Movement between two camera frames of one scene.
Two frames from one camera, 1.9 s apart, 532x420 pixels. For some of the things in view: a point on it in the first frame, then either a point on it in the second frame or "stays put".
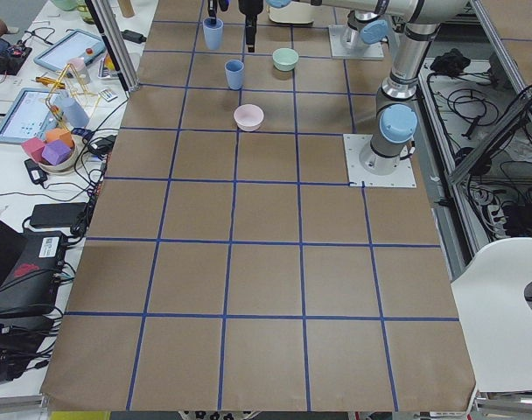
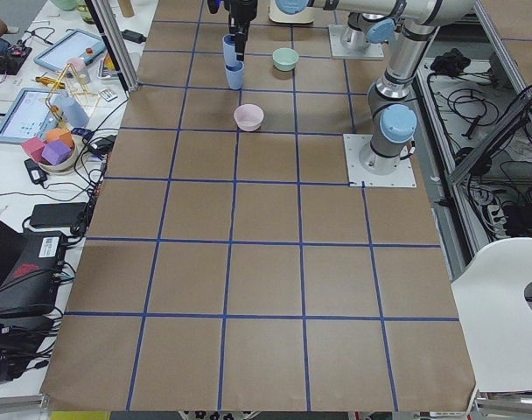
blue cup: (234, 72) stays put
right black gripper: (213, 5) -> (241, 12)
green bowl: (284, 59) stays put
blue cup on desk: (72, 112) stays put
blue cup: (213, 32) -> (229, 51)
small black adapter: (35, 172) stays put
